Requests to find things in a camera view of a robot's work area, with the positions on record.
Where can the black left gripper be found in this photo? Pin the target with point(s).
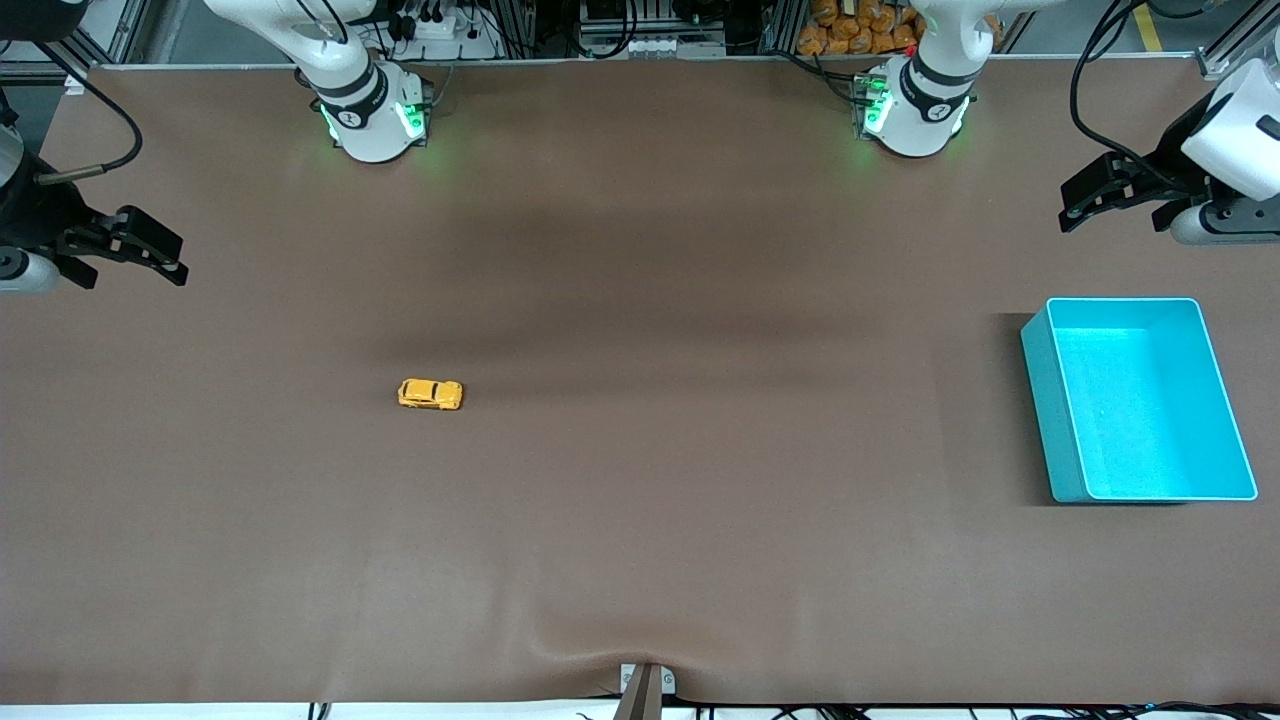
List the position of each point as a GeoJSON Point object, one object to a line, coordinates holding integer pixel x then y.
{"type": "Point", "coordinates": [1168, 163]}

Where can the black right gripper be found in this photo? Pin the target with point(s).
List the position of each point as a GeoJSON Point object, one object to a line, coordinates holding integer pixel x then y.
{"type": "Point", "coordinates": [38, 218]}

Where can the yellow beetle toy car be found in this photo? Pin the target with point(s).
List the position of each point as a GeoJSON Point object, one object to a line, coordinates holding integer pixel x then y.
{"type": "Point", "coordinates": [430, 394]}

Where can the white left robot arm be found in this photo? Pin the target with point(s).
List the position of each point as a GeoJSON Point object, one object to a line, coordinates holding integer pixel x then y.
{"type": "Point", "coordinates": [915, 115]}

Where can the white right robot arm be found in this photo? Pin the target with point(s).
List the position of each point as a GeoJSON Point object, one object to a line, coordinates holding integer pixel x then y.
{"type": "Point", "coordinates": [372, 120]}

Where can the turquoise plastic bin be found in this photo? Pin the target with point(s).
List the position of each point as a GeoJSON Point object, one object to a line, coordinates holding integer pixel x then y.
{"type": "Point", "coordinates": [1140, 410]}

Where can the white power strip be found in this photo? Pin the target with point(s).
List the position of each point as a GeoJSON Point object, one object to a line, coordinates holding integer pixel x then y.
{"type": "Point", "coordinates": [455, 45]}

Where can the white terminal block equipment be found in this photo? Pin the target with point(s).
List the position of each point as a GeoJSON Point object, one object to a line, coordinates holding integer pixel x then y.
{"type": "Point", "coordinates": [650, 45]}

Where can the brown table mat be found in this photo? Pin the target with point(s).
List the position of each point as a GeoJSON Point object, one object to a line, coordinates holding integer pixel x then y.
{"type": "Point", "coordinates": [640, 300]}

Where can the aluminium frame profile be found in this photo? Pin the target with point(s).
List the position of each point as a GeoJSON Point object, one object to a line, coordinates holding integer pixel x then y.
{"type": "Point", "coordinates": [125, 25]}
{"type": "Point", "coordinates": [1235, 38]}

